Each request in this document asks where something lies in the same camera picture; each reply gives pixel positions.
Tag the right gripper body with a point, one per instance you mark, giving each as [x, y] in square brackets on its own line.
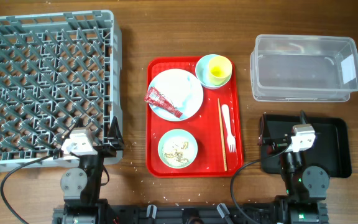
[275, 144]

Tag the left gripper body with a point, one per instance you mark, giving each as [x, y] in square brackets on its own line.
[108, 151]

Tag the red snack wrapper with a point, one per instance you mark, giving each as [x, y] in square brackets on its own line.
[156, 98]

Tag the light blue rice bowl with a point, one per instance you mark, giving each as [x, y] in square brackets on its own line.
[176, 133]

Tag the leftover rice and food scraps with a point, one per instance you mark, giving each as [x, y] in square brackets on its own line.
[178, 151]

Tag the yellow plastic cup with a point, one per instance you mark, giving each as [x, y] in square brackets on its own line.
[219, 70]

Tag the light blue round plate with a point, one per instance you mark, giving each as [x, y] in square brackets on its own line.
[182, 89]

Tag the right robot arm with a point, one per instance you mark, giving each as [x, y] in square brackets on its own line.
[306, 185]

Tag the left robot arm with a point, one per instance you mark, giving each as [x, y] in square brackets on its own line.
[81, 185]

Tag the clear plastic waste bin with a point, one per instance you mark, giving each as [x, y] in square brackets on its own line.
[303, 68]

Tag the grey plastic dishwasher rack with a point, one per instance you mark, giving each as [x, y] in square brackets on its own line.
[57, 71]

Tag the white plastic fork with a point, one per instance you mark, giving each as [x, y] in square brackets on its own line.
[231, 141]

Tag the wooden chopstick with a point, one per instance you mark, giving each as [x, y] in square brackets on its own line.
[223, 145]

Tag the black plastic tray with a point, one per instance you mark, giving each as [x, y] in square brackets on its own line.
[331, 147]

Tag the red plastic serving tray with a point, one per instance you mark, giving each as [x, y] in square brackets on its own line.
[204, 126]

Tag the light blue small bowl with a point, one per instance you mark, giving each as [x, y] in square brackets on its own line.
[201, 72]

